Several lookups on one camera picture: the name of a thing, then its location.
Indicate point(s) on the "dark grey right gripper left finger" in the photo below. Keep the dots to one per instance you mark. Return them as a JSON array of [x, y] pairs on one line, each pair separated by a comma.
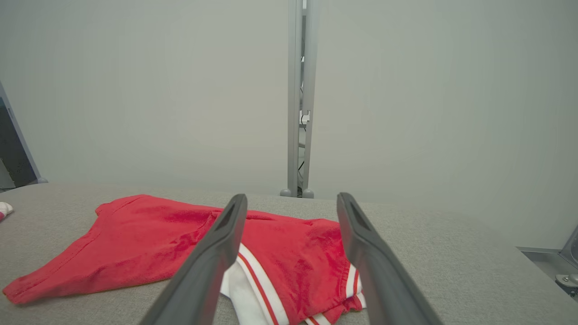
[[203, 271]]

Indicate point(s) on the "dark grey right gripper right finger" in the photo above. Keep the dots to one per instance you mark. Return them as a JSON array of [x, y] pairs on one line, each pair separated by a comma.
[[379, 271]]

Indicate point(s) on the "red basketball jersey white stripes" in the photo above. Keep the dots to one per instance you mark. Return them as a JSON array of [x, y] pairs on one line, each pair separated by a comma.
[[135, 243]]

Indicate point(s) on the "small white and pink cloth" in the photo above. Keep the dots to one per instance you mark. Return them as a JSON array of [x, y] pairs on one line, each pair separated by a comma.
[[4, 211]]

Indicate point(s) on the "grey metal base plate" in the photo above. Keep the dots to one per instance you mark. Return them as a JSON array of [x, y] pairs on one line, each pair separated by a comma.
[[542, 264]]

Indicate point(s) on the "grey metal frame post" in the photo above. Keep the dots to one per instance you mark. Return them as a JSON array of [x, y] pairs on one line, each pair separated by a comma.
[[294, 90], [310, 67]]

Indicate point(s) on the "dark panel with grey frame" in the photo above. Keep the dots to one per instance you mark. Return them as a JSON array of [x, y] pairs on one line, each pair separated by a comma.
[[13, 149]]

